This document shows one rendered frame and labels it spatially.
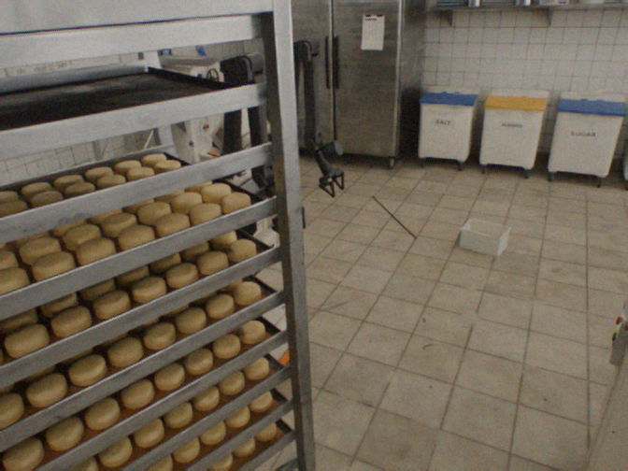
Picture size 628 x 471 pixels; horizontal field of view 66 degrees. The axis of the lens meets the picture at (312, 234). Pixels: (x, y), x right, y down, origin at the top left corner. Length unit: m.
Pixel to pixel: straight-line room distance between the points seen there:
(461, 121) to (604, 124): 1.24
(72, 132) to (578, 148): 4.82
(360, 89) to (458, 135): 1.11
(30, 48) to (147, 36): 0.13
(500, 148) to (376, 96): 1.34
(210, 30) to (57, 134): 0.23
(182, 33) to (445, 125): 4.65
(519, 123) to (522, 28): 1.03
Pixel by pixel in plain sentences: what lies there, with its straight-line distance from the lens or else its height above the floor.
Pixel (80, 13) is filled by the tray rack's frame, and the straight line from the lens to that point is 0.58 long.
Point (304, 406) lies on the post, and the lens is 1.03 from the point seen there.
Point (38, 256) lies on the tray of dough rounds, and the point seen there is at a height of 1.50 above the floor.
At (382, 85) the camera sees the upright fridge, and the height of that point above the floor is 0.90.
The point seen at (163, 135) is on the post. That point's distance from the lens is 1.13.
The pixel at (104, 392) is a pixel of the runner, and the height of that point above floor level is 1.32.
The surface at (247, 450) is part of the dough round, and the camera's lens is 1.10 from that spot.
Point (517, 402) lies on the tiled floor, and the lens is 2.63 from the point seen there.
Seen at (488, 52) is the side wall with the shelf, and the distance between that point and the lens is 5.69.
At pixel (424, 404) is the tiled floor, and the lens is 2.52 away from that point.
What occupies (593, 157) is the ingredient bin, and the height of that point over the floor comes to 0.30.
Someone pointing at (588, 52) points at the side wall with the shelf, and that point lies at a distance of 5.64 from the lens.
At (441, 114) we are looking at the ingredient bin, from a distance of 5.19.
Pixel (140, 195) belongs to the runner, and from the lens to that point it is 0.66.
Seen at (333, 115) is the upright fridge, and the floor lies 0.56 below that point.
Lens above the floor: 1.82
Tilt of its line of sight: 28 degrees down
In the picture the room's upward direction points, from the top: 3 degrees counter-clockwise
